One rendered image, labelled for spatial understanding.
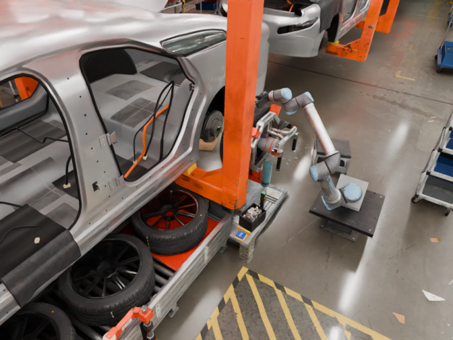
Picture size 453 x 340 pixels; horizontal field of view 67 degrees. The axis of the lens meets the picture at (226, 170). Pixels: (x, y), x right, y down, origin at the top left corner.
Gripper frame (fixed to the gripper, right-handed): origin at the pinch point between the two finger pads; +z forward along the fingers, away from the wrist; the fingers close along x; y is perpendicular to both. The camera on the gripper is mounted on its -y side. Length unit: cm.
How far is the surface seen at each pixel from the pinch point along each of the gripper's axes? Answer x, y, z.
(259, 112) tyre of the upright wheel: -11.7, 0.6, -1.6
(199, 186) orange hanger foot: -37, -66, 40
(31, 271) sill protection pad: 21, -198, 26
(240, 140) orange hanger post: -2, -54, -23
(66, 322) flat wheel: -23, -207, 35
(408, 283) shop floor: -190, -26, -89
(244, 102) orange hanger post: 24, -49, -38
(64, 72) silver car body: 97, -122, -3
